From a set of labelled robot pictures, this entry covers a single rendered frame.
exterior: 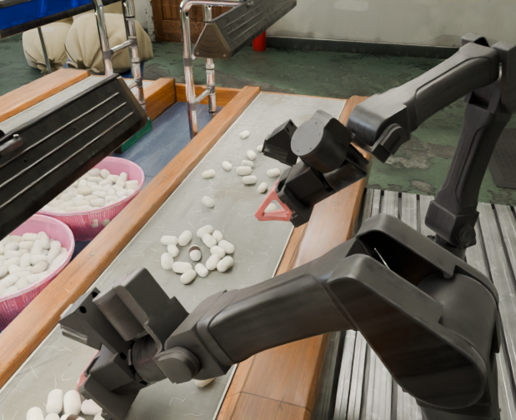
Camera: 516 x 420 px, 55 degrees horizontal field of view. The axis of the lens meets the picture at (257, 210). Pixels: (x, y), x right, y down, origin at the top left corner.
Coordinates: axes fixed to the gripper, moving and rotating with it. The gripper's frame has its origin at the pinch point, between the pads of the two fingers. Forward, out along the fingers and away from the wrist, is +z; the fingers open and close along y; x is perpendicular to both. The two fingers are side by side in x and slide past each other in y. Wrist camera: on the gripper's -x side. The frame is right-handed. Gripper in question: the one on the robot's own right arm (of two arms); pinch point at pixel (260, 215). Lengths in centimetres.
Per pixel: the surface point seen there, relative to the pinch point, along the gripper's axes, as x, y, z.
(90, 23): -107, -256, 173
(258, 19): -26, -50, -2
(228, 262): 4.2, 1.6, 10.7
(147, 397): 4.5, 30.5, 13.2
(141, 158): -18, -47, 50
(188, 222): -3.0, -10.6, 21.9
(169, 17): -100, -437, 211
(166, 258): -3.2, 4.4, 18.9
